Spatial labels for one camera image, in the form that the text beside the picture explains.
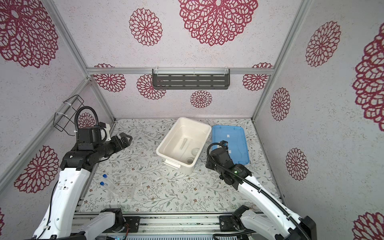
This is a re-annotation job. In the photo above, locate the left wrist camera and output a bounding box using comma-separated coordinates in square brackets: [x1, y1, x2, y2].
[75, 122, 111, 146]

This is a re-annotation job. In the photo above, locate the white plastic bin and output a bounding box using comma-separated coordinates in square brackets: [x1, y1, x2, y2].
[156, 117, 212, 175]

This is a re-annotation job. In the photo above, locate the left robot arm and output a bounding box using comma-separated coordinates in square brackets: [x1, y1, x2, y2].
[32, 132, 133, 240]

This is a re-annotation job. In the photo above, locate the dark metal wall shelf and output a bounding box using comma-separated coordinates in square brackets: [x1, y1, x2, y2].
[152, 69, 231, 90]

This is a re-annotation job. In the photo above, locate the black wire wall rack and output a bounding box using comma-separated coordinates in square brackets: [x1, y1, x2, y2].
[53, 95, 85, 137]

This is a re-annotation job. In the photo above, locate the clear test tube rack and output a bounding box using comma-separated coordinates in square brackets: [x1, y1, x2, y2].
[109, 182, 136, 200]

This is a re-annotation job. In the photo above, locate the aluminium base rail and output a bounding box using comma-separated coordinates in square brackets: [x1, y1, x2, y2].
[71, 212, 305, 240]

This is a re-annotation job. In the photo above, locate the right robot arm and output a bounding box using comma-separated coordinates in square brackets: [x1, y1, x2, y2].
[206, 143, 318, 240]

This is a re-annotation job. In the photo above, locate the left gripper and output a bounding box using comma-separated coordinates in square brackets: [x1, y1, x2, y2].
[94, 131, 132, 159]

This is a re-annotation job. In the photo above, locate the blue plastic lid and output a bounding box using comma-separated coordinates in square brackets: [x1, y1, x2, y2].
[212, 125, 250, 165]

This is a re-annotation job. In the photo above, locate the blue-capped test tube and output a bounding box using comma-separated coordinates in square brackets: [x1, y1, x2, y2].
[103, 174, 120, 194]
[100, 182, 115, 198]

